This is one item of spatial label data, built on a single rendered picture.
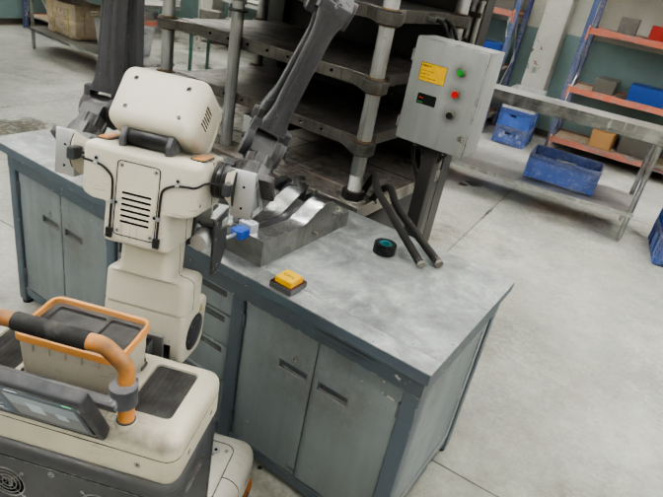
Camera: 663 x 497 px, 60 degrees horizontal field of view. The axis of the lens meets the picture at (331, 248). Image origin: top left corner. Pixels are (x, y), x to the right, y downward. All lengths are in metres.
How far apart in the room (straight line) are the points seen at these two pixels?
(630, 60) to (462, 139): 5.91
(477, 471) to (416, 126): 1.38
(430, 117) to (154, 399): 1.53
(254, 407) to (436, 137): 1.23
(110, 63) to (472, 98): 1.29
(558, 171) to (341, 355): 3.87
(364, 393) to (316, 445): 0.32
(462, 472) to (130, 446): 1.52
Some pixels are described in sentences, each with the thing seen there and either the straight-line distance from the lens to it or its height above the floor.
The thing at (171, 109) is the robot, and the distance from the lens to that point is 1.32.
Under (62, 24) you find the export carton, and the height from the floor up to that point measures 0.39.
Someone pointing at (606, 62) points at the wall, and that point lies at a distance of 8.09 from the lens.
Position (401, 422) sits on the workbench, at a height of 0.57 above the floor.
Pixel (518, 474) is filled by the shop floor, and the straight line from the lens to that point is 2.55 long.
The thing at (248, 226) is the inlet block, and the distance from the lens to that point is 1.76.
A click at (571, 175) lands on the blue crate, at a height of 0.39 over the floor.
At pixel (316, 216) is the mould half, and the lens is 1.93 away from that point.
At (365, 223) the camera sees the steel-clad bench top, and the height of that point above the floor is 0.80.
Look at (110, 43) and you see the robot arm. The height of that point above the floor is 1.40.
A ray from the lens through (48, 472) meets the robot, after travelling 1.41.
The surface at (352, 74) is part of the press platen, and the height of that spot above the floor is 1.28.
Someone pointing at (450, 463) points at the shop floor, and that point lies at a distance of 2.45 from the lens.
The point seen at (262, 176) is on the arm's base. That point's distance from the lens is 1.32.
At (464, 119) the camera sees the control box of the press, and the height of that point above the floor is 1.22.
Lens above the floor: 1.69
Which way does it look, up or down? 27 degrees down
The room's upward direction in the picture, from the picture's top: 11 degrees clockwise
